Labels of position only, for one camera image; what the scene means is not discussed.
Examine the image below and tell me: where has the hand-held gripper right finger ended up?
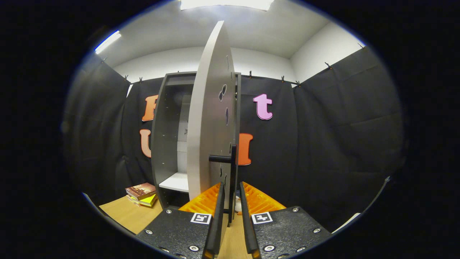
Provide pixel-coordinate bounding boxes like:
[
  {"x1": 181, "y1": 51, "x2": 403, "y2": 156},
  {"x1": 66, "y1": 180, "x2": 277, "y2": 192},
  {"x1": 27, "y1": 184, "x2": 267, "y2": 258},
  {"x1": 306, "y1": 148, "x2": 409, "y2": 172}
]
[{"x1": 240, "y1": 181, "x2": 332, "y2": 259}]

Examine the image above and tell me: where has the black door handle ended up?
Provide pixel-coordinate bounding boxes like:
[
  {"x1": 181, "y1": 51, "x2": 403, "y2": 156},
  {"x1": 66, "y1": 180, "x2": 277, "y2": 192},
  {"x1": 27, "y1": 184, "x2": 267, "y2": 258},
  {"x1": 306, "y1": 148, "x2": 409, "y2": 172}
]
[{"x1": 209, "y1": 144, "x2": 238, "y2": 223}]

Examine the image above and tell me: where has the large ceiling light panel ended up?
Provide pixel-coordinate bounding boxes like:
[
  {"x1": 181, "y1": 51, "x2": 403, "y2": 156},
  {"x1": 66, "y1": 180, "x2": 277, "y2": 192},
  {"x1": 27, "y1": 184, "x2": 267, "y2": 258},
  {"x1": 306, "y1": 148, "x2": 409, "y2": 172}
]
[{"x1": 180, "y1": 0, "x2": 275, "y2": 11}]

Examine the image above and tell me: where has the yellow book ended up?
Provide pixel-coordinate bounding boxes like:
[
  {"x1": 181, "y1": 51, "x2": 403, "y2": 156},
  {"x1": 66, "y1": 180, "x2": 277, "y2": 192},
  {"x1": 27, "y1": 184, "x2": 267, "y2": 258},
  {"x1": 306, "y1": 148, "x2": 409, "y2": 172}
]
[{"x1": 126, "y1": 194, "x2": 158, "y2": 207}]

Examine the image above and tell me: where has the narrow ceiling light strip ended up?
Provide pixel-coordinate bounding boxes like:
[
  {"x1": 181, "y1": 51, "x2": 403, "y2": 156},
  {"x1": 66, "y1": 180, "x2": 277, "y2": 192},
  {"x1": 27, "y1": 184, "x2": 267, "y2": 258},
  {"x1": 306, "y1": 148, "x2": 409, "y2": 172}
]
[{"x1": 94, "y1": 30, "x2": 122, "y2": 54}]

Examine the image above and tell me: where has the black backdrop cloth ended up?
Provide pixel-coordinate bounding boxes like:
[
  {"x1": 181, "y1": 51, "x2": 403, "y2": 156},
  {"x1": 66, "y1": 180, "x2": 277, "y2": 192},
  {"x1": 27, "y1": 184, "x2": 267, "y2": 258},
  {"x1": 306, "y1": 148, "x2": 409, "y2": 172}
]
[{"x1": 63, "y1": 47, "x2": 408, "y2": 231}]

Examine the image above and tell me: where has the dark grey shoe cabinet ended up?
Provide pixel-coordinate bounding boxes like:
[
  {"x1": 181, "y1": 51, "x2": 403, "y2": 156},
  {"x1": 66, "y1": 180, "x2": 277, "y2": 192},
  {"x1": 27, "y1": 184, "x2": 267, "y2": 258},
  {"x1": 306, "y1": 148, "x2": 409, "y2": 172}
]
[{"x1": 150, "y1": 71, "x2": 242, "y2": 216}]

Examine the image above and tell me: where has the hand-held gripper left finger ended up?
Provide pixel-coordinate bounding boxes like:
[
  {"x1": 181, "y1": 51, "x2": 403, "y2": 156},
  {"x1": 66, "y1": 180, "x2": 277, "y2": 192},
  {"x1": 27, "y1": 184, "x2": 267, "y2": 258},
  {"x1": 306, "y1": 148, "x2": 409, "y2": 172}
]
[{"x1": 136, "y1": 182, "x2": 225, "y2": 259}]

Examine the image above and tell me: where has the brown book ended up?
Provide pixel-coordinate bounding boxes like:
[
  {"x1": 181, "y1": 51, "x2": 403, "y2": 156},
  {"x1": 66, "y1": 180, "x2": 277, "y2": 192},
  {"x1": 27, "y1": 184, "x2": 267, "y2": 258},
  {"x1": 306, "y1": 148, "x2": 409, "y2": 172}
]
[{"x1": 125, "y1": 182, "x2": 157, "y2": 200}]

